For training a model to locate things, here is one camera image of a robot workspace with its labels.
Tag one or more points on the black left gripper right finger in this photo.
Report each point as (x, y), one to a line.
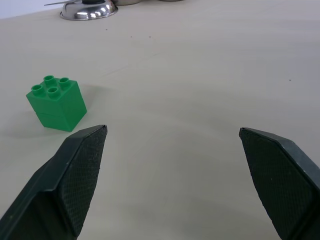
(282, 180)

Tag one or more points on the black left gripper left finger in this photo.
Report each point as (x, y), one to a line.
(62, 180)

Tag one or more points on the green toy brick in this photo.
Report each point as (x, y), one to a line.
(58, 106)

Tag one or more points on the stainless steel bowl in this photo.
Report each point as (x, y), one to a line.
(88, 11)

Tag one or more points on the silver metal utensil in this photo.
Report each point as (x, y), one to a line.
(63, 2)

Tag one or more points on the stainless steel pot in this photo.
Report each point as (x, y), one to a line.
(128, 2)

